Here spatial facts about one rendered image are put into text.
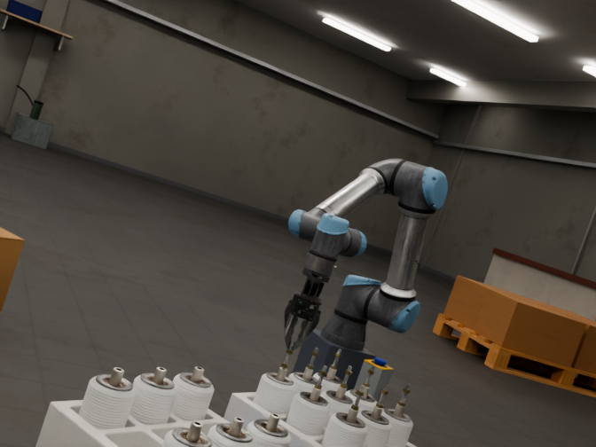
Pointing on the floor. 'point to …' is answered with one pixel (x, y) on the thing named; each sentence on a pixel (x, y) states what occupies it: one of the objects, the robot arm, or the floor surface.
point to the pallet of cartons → (521, 334)
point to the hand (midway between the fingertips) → (292, 343)
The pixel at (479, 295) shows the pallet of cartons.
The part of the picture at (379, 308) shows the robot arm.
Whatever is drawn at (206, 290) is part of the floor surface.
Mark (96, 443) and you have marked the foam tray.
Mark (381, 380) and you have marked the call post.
